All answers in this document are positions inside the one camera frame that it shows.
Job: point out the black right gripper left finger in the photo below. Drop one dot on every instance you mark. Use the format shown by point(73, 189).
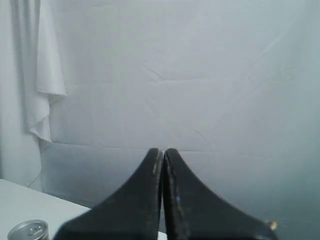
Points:
point(131, 213)

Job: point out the white backdrop cloth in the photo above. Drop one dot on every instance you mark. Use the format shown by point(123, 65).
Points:
point(88, 86)

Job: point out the clear jar of dark seeds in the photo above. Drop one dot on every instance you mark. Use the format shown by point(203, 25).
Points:
point(35, 229)

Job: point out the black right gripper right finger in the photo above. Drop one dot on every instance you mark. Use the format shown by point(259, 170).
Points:
point(194, 212)

